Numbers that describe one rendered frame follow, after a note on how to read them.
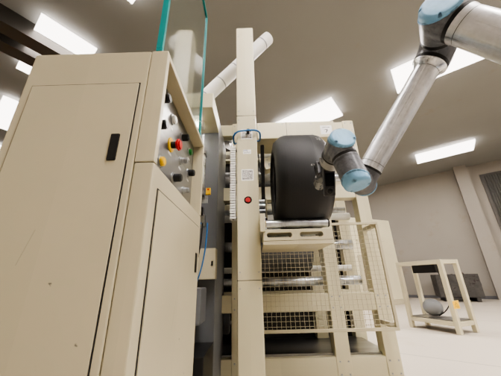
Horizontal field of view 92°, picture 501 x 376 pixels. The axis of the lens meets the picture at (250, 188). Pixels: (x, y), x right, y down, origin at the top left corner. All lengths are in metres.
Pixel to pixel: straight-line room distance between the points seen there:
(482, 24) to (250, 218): 1.14
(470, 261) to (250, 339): 8.33
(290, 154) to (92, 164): 0.92
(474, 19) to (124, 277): 1.12
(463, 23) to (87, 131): 1.09
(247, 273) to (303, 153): 0.70
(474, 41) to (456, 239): 8.47
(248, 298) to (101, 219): 0.91
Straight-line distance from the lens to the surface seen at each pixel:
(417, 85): 1.12
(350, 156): 0.88
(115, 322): 0.60
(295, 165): 1.28
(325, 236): 1.32
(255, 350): 1.38
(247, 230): 1.37
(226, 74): 2.35
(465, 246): 9.30
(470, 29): 1.04
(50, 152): 0.78
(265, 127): 1.96
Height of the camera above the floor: 0.62
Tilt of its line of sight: 21 degrees up
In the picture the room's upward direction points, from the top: 1 degrees counter-clockwise
